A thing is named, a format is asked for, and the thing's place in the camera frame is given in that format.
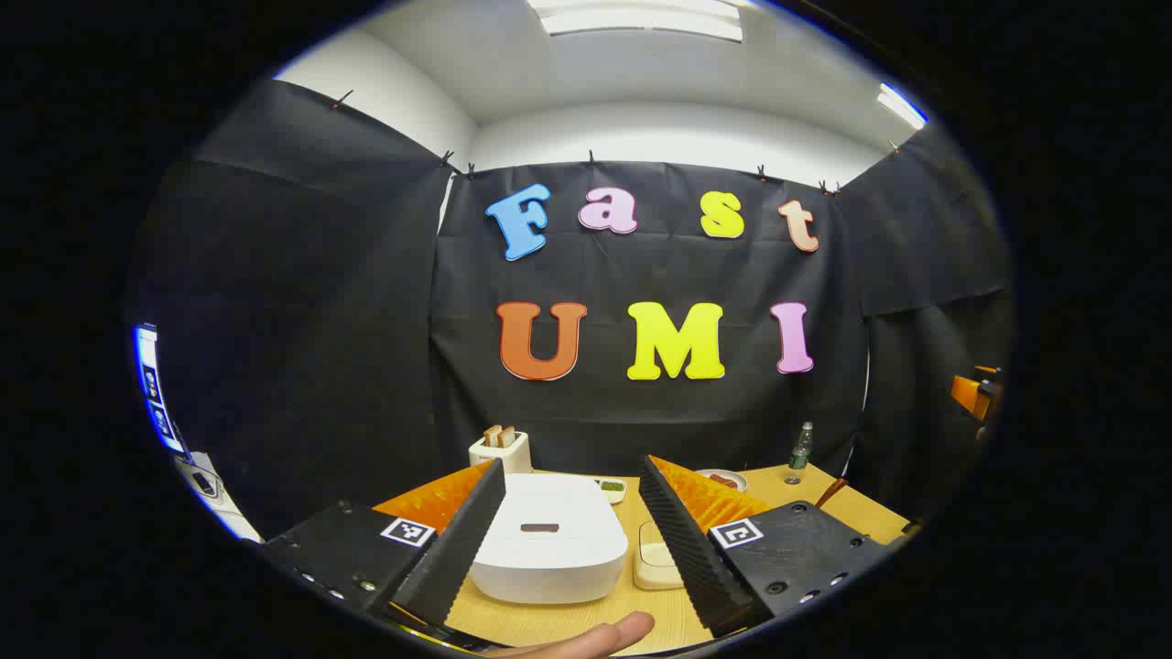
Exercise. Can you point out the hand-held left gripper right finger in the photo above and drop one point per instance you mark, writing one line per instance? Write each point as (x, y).
(687, 549)

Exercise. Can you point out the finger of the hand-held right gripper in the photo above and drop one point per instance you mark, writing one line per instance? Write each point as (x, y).
(966, 394)

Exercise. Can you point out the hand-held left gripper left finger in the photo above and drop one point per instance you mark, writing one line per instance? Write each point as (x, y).
(458, 549)

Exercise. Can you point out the white rice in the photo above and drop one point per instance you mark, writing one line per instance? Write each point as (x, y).
(655, 560)

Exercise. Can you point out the white rice cooker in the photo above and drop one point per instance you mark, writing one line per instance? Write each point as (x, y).
(549, 558)

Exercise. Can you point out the brown food piece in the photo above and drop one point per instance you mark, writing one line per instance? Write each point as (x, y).
(721, 480)

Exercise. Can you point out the white plate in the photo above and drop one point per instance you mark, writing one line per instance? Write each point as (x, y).
(736, 482)

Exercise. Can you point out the small white tray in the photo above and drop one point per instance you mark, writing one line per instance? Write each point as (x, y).
(611, 491)

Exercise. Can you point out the white toaster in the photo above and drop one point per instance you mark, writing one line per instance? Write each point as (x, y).
(513, 455)

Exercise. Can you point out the toasted bread slice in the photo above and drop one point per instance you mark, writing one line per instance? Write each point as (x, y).
(492, 436)
(507, 437)

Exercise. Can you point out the clear plastic bottle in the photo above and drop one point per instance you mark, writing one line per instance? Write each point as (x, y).
(799, 455)

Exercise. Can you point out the white side table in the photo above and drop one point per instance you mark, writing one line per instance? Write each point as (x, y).
(233, 522)

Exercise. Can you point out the black backdrop cloth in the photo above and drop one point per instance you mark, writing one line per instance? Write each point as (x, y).
(366, 320)

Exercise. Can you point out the black phone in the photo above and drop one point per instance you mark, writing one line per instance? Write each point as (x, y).
(203, 483)

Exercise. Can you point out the small ceiling light panel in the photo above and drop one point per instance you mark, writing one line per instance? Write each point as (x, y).
(902, 105)

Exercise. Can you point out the computer monitor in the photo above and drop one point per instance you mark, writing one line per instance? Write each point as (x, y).
(154, 389)

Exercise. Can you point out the large ceiling light panel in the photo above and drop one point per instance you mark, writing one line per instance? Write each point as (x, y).
(641, 18)

